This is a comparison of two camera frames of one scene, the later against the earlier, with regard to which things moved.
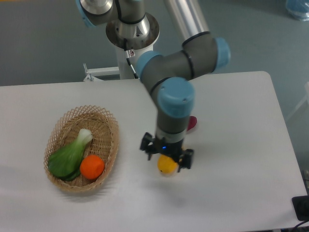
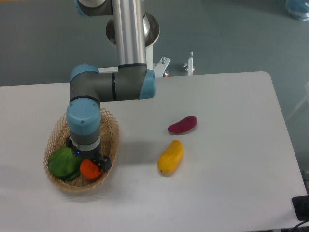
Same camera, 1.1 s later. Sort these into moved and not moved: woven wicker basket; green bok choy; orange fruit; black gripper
Moved: black gripper
Not moved: woven wicker basket; orange fruit; green bok choy
